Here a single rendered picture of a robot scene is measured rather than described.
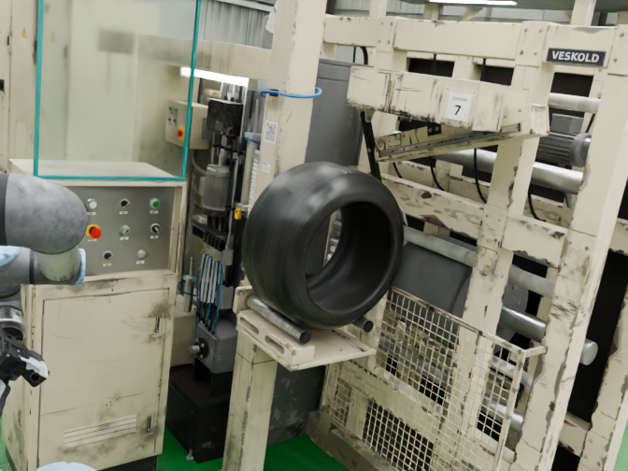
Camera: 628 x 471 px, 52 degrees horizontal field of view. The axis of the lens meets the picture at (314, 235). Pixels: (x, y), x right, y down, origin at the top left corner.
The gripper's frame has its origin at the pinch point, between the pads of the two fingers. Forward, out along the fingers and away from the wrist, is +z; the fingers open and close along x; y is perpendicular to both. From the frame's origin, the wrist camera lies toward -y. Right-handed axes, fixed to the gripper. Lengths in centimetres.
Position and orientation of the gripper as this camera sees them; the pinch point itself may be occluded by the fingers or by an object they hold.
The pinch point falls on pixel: (22, 402)
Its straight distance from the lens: 156.5
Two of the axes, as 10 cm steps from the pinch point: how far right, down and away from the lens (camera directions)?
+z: 4.3, 5.6, -7.0
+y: -4.7, -5.2, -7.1
